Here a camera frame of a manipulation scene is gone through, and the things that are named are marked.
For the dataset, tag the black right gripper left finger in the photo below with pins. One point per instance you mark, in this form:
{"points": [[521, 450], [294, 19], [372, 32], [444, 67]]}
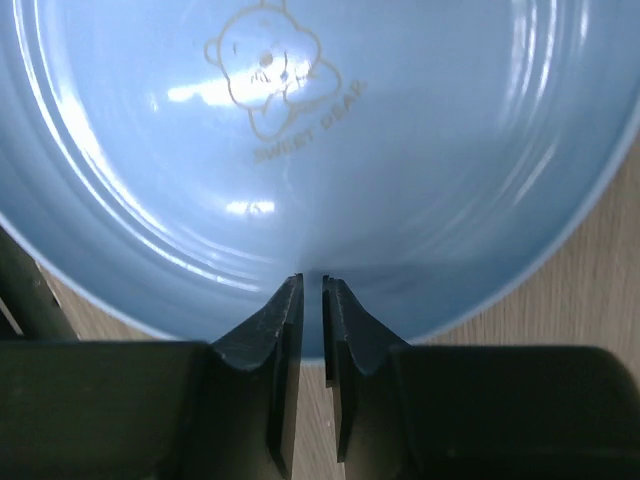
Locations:
{"points": [[157, 409]]}

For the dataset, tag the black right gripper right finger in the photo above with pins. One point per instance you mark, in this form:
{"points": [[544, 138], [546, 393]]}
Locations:
{"points": [[473, 412]]}

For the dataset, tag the blue plastic plate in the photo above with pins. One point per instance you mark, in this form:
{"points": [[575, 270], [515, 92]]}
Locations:
{"points": [[175, 161]]}

